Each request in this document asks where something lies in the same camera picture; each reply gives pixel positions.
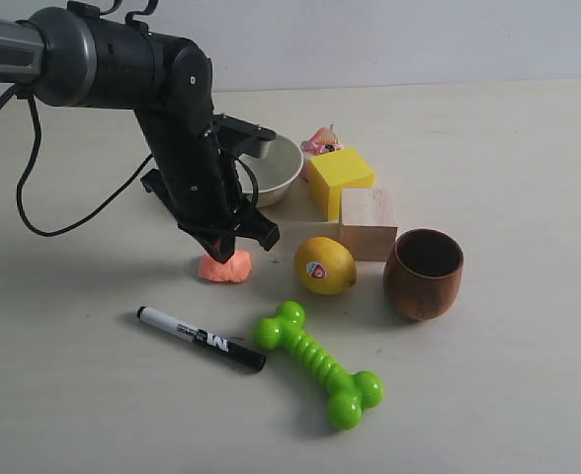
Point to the light wooden cube block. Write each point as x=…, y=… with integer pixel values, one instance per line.
x=367, y=223

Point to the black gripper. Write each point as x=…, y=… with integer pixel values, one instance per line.
x=197, y=181

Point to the white ceramic bowl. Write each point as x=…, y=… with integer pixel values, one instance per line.
x=276, y=171

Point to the orange soft putty lump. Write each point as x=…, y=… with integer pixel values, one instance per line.
x=236, y=270

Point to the black white marker pen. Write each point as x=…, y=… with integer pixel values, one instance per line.
x=202, y=338

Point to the green rubber bone toy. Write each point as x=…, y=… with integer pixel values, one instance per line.
x=349, y=394

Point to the yellow cube block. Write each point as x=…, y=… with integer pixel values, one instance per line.
x=330, y=173

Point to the pink small toy figure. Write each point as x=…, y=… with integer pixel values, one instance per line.
x=324, y=140

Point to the yellow lemon with sticker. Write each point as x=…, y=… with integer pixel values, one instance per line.
x=324, y=266

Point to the brown wooden cup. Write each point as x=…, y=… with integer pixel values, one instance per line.
x=422, y=274

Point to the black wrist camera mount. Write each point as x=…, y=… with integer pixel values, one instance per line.
x=240, y=137

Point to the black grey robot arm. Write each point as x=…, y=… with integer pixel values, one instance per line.
x=77, y=57

